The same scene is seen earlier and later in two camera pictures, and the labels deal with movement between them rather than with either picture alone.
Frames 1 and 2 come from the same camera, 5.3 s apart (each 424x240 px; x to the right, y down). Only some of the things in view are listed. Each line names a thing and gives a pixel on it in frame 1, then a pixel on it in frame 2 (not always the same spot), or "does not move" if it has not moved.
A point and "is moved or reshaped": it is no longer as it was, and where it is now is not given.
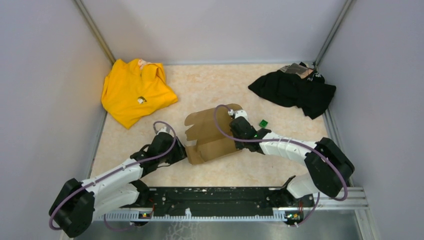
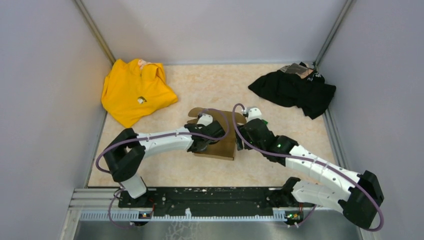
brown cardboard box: [212, 143] is moved or reshaped
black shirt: [296, 85] does not move
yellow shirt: [135, 89] does not move
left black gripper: [180, 152] -> [195, 149]
